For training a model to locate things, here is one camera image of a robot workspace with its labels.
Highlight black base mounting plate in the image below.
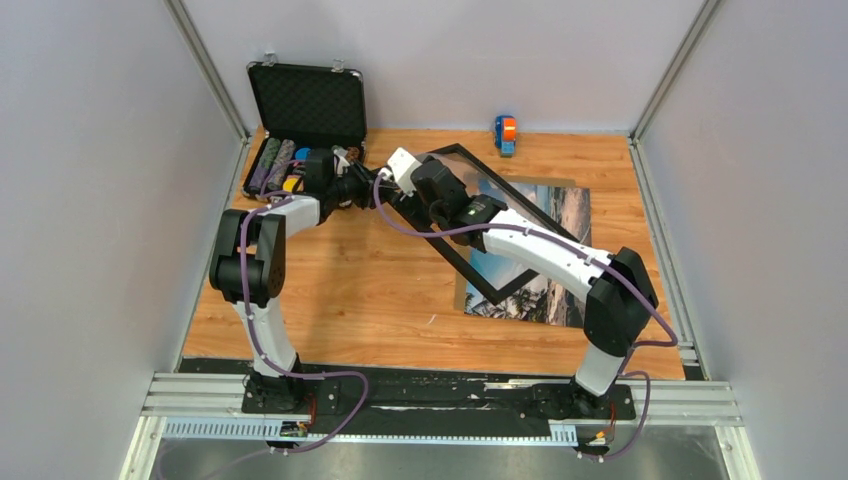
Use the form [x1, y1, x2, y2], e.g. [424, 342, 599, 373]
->
[241, 368, 637, 438]

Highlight beach landscape photo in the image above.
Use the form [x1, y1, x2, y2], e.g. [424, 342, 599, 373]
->
[463, 182, 592, 329]

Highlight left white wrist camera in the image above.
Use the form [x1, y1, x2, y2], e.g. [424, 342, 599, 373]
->
[332, 146, 361, 176]

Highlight yellow poker chip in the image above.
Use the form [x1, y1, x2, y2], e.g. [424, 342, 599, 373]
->
[282, 176, 302, 193]

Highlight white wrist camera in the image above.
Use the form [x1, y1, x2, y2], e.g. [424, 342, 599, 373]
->
[332, 146, 361, 176]
[387, 147, 422, 196]

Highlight clear acrylic sheet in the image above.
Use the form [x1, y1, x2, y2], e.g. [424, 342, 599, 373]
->
[434, 153, 526, 289]

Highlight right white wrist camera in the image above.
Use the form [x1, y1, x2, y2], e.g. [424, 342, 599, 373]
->
[387, 147, 422, 196]

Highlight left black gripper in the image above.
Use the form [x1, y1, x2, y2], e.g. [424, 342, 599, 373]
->
[327, 161, 401, 211]

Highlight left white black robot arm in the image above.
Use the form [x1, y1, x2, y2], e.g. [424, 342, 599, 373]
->
[209, 149, 377, 413]

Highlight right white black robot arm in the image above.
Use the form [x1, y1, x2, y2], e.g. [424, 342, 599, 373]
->
[375, 150, 658, 418]

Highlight wooden picture frame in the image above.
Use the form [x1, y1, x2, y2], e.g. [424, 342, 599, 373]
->
[373, 144, 579, 305]

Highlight white slotted cable duct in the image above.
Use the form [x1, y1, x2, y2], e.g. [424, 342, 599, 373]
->
[162, 418, 579, 446]

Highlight aluminium rail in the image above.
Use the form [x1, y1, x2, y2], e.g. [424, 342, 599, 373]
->
[141, 373, 744, 427]

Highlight black poker chip case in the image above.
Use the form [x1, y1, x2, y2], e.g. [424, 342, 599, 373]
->
[242, 61, 368, 198]

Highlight blue orange tape dispenser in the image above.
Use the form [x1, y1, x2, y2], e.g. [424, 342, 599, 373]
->
[494, 115, 517, 157]

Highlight blue poker chip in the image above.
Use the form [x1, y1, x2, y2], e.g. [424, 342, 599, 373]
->
[293, 147, 312, 163]

